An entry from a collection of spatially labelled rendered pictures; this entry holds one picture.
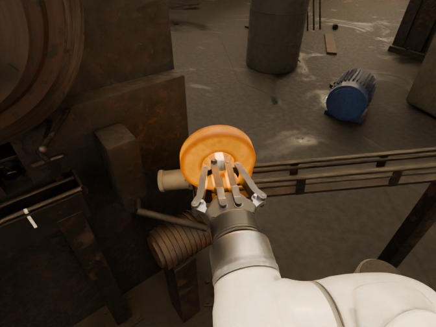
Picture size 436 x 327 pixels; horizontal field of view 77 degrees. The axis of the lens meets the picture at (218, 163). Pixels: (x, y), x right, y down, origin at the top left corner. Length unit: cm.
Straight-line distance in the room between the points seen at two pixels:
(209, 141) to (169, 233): 38
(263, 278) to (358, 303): 11
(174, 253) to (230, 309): 49
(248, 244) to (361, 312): 14
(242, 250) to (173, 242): 45
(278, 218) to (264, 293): 122
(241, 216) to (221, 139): 17
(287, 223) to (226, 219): 115
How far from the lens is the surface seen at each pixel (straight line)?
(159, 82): 79
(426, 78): 290
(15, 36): 49
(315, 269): 143
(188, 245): 83
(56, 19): 56
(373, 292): 39
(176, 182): 73
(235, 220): 40
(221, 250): 38
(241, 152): 54
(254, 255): 37
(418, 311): 38
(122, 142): 70
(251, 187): 48
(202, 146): 52
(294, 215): 159
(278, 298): 34
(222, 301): 36
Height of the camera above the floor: 119
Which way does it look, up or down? 40 degrees down
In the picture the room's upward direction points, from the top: 1 degrees clockwise
